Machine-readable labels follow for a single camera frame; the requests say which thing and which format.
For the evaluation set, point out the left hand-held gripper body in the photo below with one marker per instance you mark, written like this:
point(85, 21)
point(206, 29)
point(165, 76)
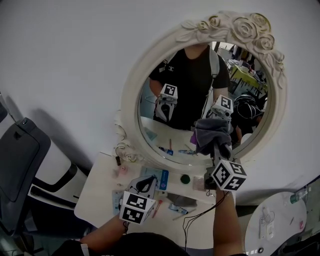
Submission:
point(136, 207)

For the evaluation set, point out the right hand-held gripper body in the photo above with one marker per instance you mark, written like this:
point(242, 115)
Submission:
point(228, 176)

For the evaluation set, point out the grey cloth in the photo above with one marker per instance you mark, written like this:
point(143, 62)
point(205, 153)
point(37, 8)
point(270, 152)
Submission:
point(212, 133)

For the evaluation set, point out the white ornate vanity mirror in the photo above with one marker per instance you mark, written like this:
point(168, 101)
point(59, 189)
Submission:
point(272, 117)

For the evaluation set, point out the person's left forearm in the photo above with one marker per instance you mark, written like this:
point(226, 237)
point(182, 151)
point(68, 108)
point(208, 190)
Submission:
point(107, 231)

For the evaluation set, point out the person's right forearm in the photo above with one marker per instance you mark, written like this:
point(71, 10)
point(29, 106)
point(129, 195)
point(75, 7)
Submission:
point(226, 225)

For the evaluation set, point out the red pen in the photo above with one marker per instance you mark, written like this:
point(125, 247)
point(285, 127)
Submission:
point(156, 208)

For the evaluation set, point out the light blue packet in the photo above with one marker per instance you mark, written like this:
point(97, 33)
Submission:
point(116, 203)

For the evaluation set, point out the clear packet of pink beads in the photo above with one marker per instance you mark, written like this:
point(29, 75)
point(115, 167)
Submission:
point(198, 183)

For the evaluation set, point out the person's black shirt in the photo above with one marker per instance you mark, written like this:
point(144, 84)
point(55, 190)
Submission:
point(140, 245)

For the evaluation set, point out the blue booklet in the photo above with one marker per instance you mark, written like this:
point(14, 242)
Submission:
point(162, 178)

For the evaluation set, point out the dark green round lid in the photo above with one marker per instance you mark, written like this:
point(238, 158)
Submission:
point(185, 179)

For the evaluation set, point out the dark grey pouch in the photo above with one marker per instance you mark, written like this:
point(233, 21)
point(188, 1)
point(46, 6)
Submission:
point(181, 200)

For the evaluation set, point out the small black bottle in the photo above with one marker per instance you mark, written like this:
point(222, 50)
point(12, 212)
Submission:
point(117, 160)

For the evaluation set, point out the white round side table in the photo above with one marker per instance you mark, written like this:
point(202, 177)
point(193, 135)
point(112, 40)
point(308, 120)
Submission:
point(282, 217)

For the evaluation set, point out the clear plastic bottle green cap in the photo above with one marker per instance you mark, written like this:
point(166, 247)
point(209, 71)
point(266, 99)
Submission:
point(298, 196)

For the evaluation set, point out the small red and white card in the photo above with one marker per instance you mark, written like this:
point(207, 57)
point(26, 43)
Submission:
point(301, 225)

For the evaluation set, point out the black and white chair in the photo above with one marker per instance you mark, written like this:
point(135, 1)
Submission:
point(22, 152)

